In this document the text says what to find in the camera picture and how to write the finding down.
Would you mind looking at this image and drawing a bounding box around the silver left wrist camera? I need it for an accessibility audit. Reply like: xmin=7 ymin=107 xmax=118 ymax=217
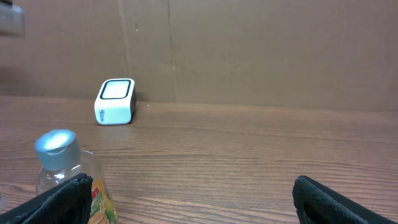
xmin=1 ymin=1 xmax=25 ymax=36

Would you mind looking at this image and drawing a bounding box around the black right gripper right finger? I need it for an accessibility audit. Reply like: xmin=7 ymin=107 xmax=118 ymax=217
xmin=292 ymin=175 xmax=396 ymax=224

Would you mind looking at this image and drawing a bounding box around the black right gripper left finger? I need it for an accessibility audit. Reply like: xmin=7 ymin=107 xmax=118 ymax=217
xmin=1 ymin=173 xmax=93 ymax=224

